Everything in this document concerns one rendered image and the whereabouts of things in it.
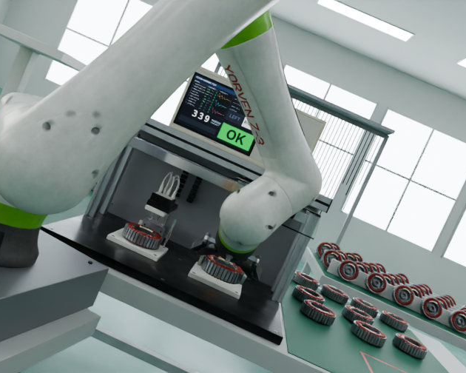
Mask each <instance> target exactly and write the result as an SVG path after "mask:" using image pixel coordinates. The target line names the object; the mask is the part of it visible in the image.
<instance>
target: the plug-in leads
mask: <svg viewBox="0 0 466 373"><path fill-rule="evenodd" d="M172 173H173V172H172ZM172 173H170V172H169V173H168V174H167V175H166V177H167V176H168V175H169V174H170V177H169V181H168V183H167V185H166V187H165V188H164V191H163V192H162V190H163V183H164V181H165V179H166V177H165V178H164V180H163V182H162V184H161V186H160V189H159V192H161V193H163V194H164V195H167V196H169V193H170V191H171V189H172V186H173V183H174V181H176V180H178V185H177V187H176V189H175V191H174V192H173V194H172V197H171V198H174V199H175V196H176V194H177V191H178V188H179V186H180V179H179V176H178V175H176V176H175V177H178V179H175V177H174V176H173V177H172ZM170 186H171V187H170Z"/></svg>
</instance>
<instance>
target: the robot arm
mask: <svg viewBox="0 0 466 373"><path fill-rule="evenodd" d="M278 1H280V0H159V1H158V2H157V3H156V4H155V5H154V6H153V7H152V8H151V9H150V10H149V11H148V12H146V13H145V14H144V15H143V16H142V17H141V18H140V19H139V20H138V21H137V22H136V23H135V24H134V25H132V26H131V27H130V28H129V29H128V30H127V31H126V32H125V33H124V34H123V35H122V36H121V37H120V38H119V39H117V40H116V41H115V42H114V43H113V44H111V45H110V46H109V47H108V48H107V49H105V51H103V52H102V53H101V54H100V55H99V56H98V57H97V58H95V59H94V60H93V61H91V62H90V63H89V64H88V65H87V66H86V67H84V68H83V69H82V70H80V71H79V72H78V73H76V74H75V75H74V76H73V77H72V78H70V79H69V80H68V81H66V82H65V83H64V84H62V85H61V86H60V87H59V88H57V89H56V90H54V91H53V92H52V93H50V94H49V95H48V96H46V97H45V98H43V97H41V96H37V95H32V94H28V93H9V94H7V95H6V96H4V97H3V98H2V99H1V100H0V267H5V268H25V267H28V266H32V265H33V264H34V263H35V262H36V260H37V258H38V255H39V250H38V235H39V231H40V228H41V225H42V224H43V222H44V219H45V218H46V217H47V216H48V215H52V214H57V213H60V212H64V211H67V210H68V209H71V208H73V207H74V206H76V205H77V204H79V203H80V202H81V201H82V200H83V199H84V198H85V197H86V196H87V195H88V194H89V192H90V191H91V189H92V188H93V187H94V186H95V184H96V183H97V182H98V180H99V179H100V177H101V176H102V175H103V174H104V173H105V172H106V170H107V169H108V167H109V166H110V165H111V163H112V162H113V161H114V160H115V159H116V158H117V157H118V155H119V154H120V153H121V151H122V150H123V149H124V147H125V146H126V145H127V144H128V143H129V142H130V141H131V140H132V138H133V137H134V136H135V135H136V134H137V133H138V131H139V130H140V129H141V128H142V127H143V125H144V124H145V123H146V122H147V121H148V120H149V119H150V118H151V117H152V116H153V115H154V114H155V113H156V112H157V110H158V109H159V108H160V107H161V106H162V105H163V104H164V103H165V102H166V101H167V100H168V99H169V98H170V96H171V95H172V94H173V93H174V92H175V91H176V90H177V89H178V88H179V87H180V86H181V85H182V84H183V83H184V82H185V81H186V80H187V79H188V78H189V77H190V76H191V75H192V74H194V73H195V72H196V71H197V70H198V69H199V68H200V67H201V66H202V65H203V64H204V63H205V62H206V61H208V60H209V59H210V58H211V57H212V56H213V55H214V54H215V55H216V56H217V58H218V60H219V62H220V64H221V66H222V68H223V69H224V71H225V73H226V75H227V77H228V79H229V81H230V83H231V85H232V87H233V89H234V91H235V94H236V96H237V98H238V100H239V102H240V105H241V107H242V108H243V111H244V113H245V116H246V119H247V121H248V123H249V126H250V128H251V131H252V134H253V136H254V139H255V142H256V145H257V148H258V150H259V153H260V156H261V158H262V160H263V165H264V167H265V172H264V174H263V175H261V176H260V177H259V178H258V179H256V180H255V181H252V182H251V183H250V184H248V185H246V186H244V187H243V188H241V189H239V190H237V191H235V192H233V193H232V194H231V195H230V196H229V197H227V199H226V200H225V201H224V202H223V205H222V207H221V209H220V225H219V227H218V230H217V233H216V236H215V239H214V238H212V235H211V234H210V233H208V232H207V233H206V236H203V237H202V238H199V239H197V240H195V241H194V243H193V244H192V247H191V251H193V252H194V251H196V252H197V254H196V256H197V257H199V258H200V259H199V261H198V263H197V264H198V265H200V264H201V262H202V260H203V257H204V255H215V256H221V257H222V258H223V259H224V260H225V262H224V263H226V264H229V262H232V263H235V264H236V266H239V267H240V268H241V269H242V270H243V272H244V275H243V277H242V280H241V282H240V285H243V282H244V281H245V279H246V280H248V281H251V278H254V279H255V280H259V279H260V276H261V274H262V272H263V271H262V268H261V265H260V258H261V257H260V256H259V255H256V256H251V255H252V254H253V253H254V251H255V250H256V248H257V247H258V245H259V244H260V243H262V242H263V241H264V240H266V239H267V238H268V237H269V236H270V235H271V234H272V233H273V232H274V231H275V230H276V229H277V228H278V227H279V226H281V225H282V224H283V223H284V222H285V221H287V220H288V219H289V218H290V217H291V216H292V215H294V214H296V213H297V212H299V211H300V210H301V209H303V208H305V207H306V206H308V205H309V204H311V203H313V202H314V201H315V200H316V199H317V197H318V196H319V194H320V192H321V189H322V187H323V177H322V174H321V172H320V169H319V167H318V166H317V163H316V161H315V159H314V156H313V155H312V153H311V150H310V148H309V146H308V143H307V141H306V139H305V136H304V132H303V129H302V127H301V124H300V121H299V118H298V116H297V112H296V110H295V107H294V103H293V101H292V97H291V93H290V90H289V88H288V83H287V80H286V75H285V72H284V69H283V64H282V61H281V57H280V51H279V48H278V44H277V38H276V34H275V30H274V22H272V20H271V14H270V11H269V8H270V7H272V6H273V5H275V4H276V3H278Z"/></svg>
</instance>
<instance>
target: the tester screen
mask: <svg viewBox="0 0 466 373"><path fill-rule="evenodd" d="M193 109H195V110H198V111H200V112H203V113H205V114H207V115H210V116H211V119H210V121H209V123H208V124H207V123H206V122H203V121H201V120H199V119H196V118H194V117H192V116H190V115H191V114H192V111H193ZM229 110H231V111H233V112H236V113H238V114H240V115H243V116H245V113H244V111H243V108H242V107H241V105H240V102H239V100H238V98H237V96H236V94H235V92H234V91H232V90H229V89H227V88H225V87H222V86H220V85H219V84H216V83H214V82H211V81H209V80H207V79H204V78H202V77H200V76H198V75H195V78H194V80H193V82H192V85H191V87H190V89H189V91H188V94H187V96H186V98H185V101H184V103H183V106H182V107H181V109H180V112H179V114H178V117H177V119H176V121H177V122H179V123H181V124H184V125H186V126H188V127H191V128H192V129H194V130H197V131H199V132H201V133H204V134H206V135H208V136H211V137H213V138H215V139H217V140H219V141H222V142H224V143H226V144H228V145H231V146H233V147H235V148H238V149H240V150H242V151H244V152H247V153H249V151H246V150H244V149H242V148H239V147H237V146H235V145H233V144H230V143H229V142H226V141H224V140H222V139H219V138H217V136H218V133H219V132H220V128H221V127H222V125H223V122H224V123H226V124H229V125H231V126H233V127H236V128H238V129H239V130H242V131H244V132H247V133H249V134H251V135H253V134H252V131H251V130H249V129H247V128H245V127H242V126H240V125H239V124H236V123H234V122H232V121H229V120H227V119H226V116H227V114H228V112H229ZM180 114H181V115H185V116H186V117H188V118H191V119H193V120H195V121H198V122H200V123H202V124H205V125H206V126H208V127H211V128H213V129H215V130H216V132H215V134H214V135H213V134H211V133H210V132H207V131H205V130H202V129H200V128H198V127H196V126H193V125H191V124H189V123H186V122H185V121H182V120H180V119H179V117H180ZM245 117H246V116H245ZM253 141H254V140H253ZM252 144H253V142H252ZM252 144H251V145H252ZM250 148H251V147H250ZM250 148H249V150H250Z"/></svg>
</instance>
